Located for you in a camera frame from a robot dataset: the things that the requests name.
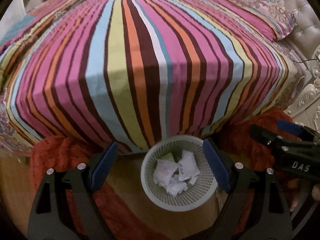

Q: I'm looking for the white printed pouch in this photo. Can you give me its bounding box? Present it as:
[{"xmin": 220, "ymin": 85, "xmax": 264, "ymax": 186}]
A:
[{"xmin": 178, "ymin": 150, "xmax": 200, "ymax": 181}]

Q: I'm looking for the green box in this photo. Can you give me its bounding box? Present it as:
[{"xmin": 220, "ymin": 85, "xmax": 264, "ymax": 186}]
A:
[{"xmin": 161, "ymin": 152, "xmax": 176, "ymax": 163}]

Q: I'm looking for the white plastic bag with print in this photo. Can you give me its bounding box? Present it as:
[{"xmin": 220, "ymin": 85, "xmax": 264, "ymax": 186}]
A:
[{"xmin": 153, "ymin": 159, "xmax": 178, "ymax": 187}]

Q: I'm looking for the white paper ball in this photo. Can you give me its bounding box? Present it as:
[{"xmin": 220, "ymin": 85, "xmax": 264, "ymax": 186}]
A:
[{"xmin": 166, "ymin": 181, "xmax": 188, "ymax": 197}]

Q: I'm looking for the white mesh trash basket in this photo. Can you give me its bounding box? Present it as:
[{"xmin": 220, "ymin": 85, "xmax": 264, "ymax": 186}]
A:
[{"xmin": 140, "ymin": 135, "xmax": 217, "ymax": 212}]

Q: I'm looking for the person right hand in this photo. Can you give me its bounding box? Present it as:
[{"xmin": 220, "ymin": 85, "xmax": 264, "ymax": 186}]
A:
[{"xmin": 288, "ymin": 179, "xmax": 320, "ymax": 213}]

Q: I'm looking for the ornate white nightstand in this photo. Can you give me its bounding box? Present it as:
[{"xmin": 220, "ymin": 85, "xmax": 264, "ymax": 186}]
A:
[{"xmin": 284, "ymin": 46, "xmax": 319, "ymax": 132}]

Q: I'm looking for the red shaggy rug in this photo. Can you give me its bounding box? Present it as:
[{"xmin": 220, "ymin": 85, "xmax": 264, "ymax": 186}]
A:
[{"xmin": 30, "ymin": 108, "xmax": 293, "ymax": 239}]

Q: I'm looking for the tufted beige headboard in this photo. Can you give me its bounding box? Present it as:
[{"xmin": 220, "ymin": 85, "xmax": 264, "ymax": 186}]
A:
[{"xmin": 271, "ymin": 0, "xmax": 319, "ymax": 60}]

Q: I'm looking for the floral pink pillow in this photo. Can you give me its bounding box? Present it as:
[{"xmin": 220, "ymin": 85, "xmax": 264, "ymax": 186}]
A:
[{"xmin": 212, "ymin": 0, "xmax": 298, "ymax": 41}]

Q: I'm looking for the striped colourful bedspread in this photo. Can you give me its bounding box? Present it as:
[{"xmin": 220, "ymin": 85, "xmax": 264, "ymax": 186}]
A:
[{"xmin": 1, "ymin": 0, "xmax": 305, "ymax": 156}]

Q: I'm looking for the white wardrobe shelf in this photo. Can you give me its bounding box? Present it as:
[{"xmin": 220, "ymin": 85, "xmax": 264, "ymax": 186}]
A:
[{"xmin": 1, "ymin": 0, "xmax": 42, "ymax": 38}]

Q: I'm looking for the black cable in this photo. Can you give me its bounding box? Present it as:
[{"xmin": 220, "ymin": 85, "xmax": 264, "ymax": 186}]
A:
[{"xmin": 291, "ymin": 57, "xmax": 320, "ymax": 65}]

